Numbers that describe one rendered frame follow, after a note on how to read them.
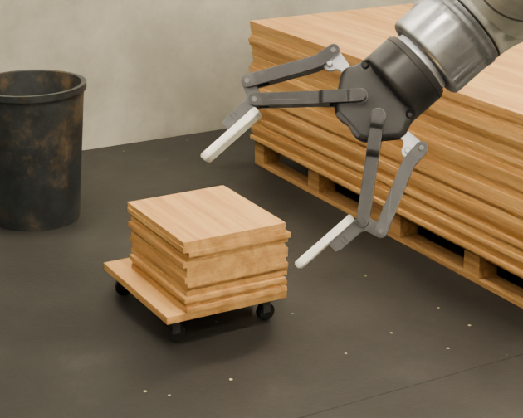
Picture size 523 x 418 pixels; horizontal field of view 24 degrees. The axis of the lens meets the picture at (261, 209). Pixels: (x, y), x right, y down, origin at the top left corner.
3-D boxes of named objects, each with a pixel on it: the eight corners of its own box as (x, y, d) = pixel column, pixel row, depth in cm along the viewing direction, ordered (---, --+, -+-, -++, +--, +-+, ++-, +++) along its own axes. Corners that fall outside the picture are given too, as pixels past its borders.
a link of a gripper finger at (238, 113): (268, 95, 115) (248, 72, 115) (229, 130, 115) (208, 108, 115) (270, 98, 116) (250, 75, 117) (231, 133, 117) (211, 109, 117)
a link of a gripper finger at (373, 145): (370, 113, 116) (385, 114, 116) (356, 227, 116) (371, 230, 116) (369, 107, 113) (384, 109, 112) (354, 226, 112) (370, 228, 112)
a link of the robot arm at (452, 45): (432, -3, 119) (386, 38, 119) (435, -25, 110) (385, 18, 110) (494, 65, 118) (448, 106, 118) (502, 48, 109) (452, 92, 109)
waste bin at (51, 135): (109, 224, 562) (104, 88, 541) (-3, 245, 538) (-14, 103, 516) (68, 191, 607) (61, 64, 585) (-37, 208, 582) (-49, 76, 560)
